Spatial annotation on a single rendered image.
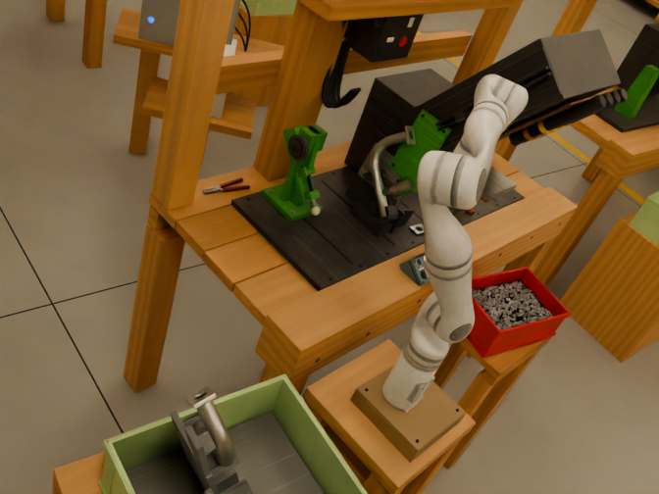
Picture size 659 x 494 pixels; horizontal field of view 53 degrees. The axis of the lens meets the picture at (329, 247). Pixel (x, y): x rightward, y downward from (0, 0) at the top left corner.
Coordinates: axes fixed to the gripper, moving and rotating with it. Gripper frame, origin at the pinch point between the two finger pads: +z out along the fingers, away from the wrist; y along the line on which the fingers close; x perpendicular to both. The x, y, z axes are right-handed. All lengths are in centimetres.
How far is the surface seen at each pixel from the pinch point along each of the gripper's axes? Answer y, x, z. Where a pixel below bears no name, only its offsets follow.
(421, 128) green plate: 36, -39, 7
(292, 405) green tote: -7, 40, 37
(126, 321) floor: 98, 11, 130
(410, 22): 55, -41, -17
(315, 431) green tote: -16, 42, 35
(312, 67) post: 66, -17, 1
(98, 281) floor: 122, 9, 130
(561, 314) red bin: -25, -56, 38
